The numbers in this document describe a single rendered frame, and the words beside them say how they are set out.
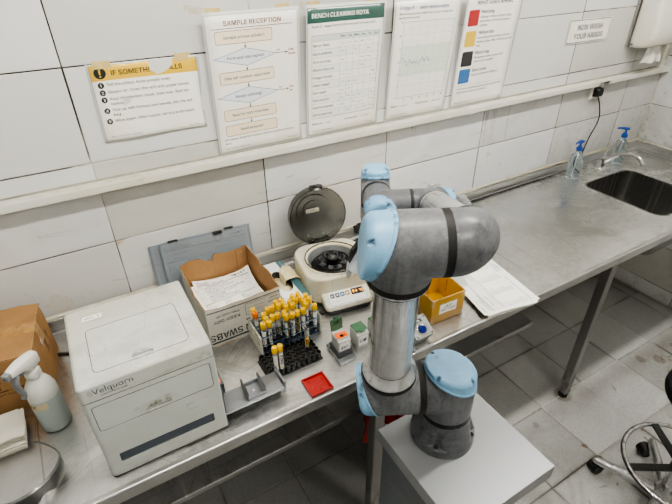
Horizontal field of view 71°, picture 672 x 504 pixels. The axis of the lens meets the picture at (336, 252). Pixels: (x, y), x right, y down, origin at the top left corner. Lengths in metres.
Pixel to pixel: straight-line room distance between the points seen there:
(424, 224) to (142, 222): 1.09
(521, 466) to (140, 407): 0.86
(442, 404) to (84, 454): 0.87
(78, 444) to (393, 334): 0.87
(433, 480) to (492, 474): 0.13
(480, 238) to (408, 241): 0.11
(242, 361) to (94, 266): 0.57
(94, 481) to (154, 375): 0.32
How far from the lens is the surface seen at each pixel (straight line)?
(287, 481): 2.24
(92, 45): 1.47
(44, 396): 1.39
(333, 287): 1.59
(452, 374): 1.07
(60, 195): 1.53
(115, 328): 1.22
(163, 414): 1.21
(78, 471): 1.37
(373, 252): 0.73
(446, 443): 1.18
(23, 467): 1.44
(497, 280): 1.81
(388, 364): 0.96
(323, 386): 1.37
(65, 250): 1.64
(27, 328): 1.53
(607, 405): 2.78
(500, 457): 1.25
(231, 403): 1.32
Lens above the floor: 1.91
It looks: 33 degrees down
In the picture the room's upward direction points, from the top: 1 degrees counter-clockwise
